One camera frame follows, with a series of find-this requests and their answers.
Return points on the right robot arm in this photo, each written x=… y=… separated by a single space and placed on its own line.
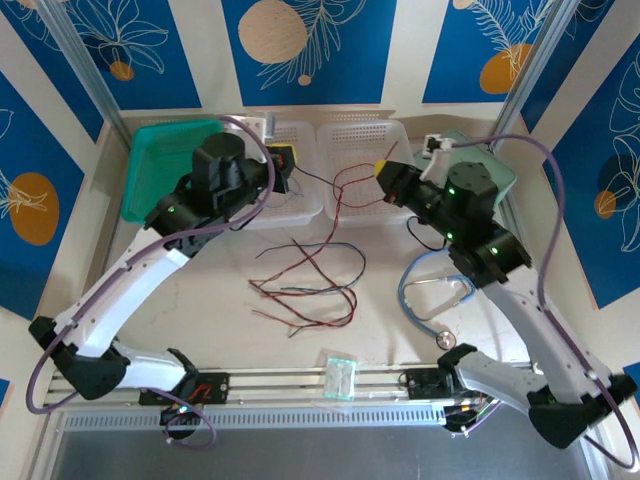
x=525 y=320

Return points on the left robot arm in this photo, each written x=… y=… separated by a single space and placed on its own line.
x=125 y=290

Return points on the mint green zip case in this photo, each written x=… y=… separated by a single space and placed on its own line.
x=502 y=180

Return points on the white plastic basket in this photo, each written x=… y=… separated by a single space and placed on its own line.
x=300 y=210
x=360 y=145

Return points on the green plastic basket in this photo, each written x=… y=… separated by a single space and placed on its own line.
x=150 y=165

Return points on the blue stethoscope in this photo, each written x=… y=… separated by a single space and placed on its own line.
x=445 y=340

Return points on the clear plastic bag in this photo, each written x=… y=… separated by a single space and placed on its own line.
x=342 y=377

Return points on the black controller board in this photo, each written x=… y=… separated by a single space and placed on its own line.
x=180 y=417
x=460 y=417

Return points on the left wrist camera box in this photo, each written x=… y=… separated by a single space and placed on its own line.
x=252 y=125

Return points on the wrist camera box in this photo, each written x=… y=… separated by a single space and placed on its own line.
x=252 y=125
x=437 y=160

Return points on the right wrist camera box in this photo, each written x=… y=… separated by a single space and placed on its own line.
x=437 y=160

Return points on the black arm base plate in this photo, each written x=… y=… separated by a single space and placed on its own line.
x=420 y=385
x=215 y=387

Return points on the aluminium rail frame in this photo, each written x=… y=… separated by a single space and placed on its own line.
x=280 y=385

